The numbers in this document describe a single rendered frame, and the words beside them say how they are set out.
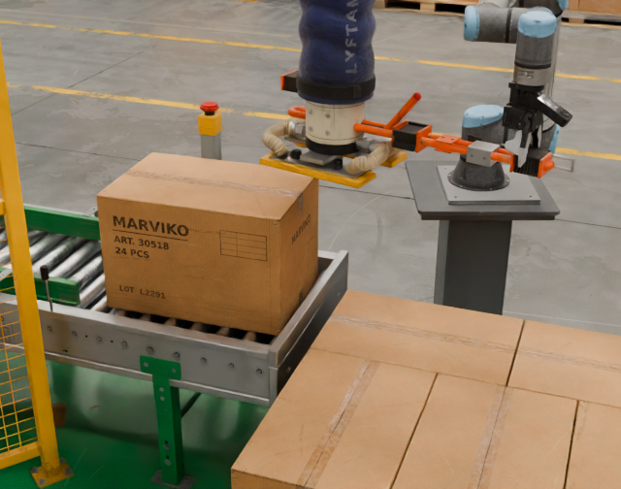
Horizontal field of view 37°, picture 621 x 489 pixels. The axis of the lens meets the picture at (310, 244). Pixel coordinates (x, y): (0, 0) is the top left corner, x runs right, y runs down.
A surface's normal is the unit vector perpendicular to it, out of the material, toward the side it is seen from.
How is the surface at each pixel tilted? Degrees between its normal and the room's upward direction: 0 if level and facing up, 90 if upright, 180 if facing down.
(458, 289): 90
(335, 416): 0
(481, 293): 90
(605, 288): 0
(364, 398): 0
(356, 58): 74
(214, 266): 90
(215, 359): 90
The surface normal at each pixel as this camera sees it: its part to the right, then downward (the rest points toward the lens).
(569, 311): 0.00, -0.90
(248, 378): -0.33, 0.41
